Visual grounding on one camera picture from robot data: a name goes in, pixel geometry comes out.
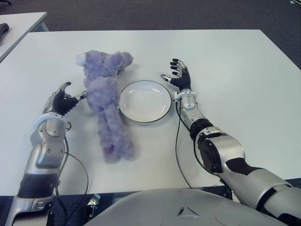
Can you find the purple plush doll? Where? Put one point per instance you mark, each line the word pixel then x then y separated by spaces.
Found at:
pixel 103 94

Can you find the black object on side table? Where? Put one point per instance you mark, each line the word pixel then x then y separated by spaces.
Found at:
pixel 2 29

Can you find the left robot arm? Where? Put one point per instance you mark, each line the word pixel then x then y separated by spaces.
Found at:
pixel 44 153

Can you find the white plate black rim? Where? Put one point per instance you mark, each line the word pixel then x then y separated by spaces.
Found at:
pixel 145 102

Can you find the small white floor object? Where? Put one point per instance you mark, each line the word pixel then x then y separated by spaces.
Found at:
pixel 292 2

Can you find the white side table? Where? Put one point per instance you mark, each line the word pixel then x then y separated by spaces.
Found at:
pixel 18 29

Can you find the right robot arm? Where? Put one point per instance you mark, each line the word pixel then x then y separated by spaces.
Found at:
pixel 223 150

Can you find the grey robot torso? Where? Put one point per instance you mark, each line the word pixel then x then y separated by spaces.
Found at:
pixel 183 209

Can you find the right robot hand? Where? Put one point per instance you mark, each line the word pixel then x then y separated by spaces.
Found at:
pixel 182 80

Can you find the metal table clamp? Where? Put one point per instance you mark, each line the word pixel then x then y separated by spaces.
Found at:
pixel 94 200

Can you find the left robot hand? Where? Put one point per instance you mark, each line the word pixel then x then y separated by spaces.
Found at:
pixel 62 103

